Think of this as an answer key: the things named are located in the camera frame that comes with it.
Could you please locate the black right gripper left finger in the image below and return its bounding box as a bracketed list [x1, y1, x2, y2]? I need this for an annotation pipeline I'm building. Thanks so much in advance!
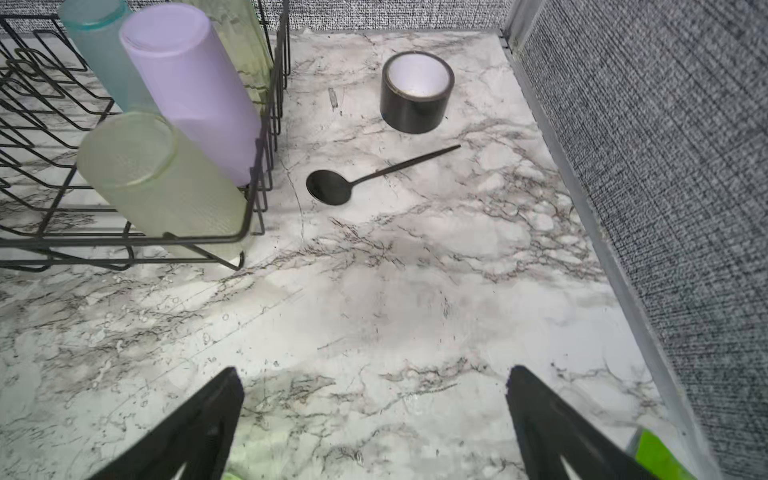
[93, 367, 244, 479]

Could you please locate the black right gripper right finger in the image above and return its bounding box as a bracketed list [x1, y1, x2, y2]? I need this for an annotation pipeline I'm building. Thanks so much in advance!
[506, 365, 655, 479]

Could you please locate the pale yellow-green frosted cup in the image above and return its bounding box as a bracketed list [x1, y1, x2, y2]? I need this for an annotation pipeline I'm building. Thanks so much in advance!
[76, 112, 246, 237]

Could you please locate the black wire dish rack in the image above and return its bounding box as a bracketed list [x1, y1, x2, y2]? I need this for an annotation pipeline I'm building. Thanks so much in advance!
[1, 3, 290, 272]

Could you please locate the lilac plastic cup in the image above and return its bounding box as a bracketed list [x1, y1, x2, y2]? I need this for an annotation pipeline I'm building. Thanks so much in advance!
[119, 3, 262, 187]

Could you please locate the tall light green cup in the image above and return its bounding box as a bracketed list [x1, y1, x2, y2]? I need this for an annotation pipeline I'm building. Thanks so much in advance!
[184, 0, 273, 111]

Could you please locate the teal frosted cup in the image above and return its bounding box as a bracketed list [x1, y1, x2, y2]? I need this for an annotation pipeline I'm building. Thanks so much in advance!
[57, 0, 159, 114]

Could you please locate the black spoon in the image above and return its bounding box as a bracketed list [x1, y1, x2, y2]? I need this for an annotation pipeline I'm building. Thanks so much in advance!
[305, 145, 461, 206]

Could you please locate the black tape roll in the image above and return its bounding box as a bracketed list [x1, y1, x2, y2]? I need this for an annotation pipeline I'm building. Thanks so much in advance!
[380, 51, 455, 134]

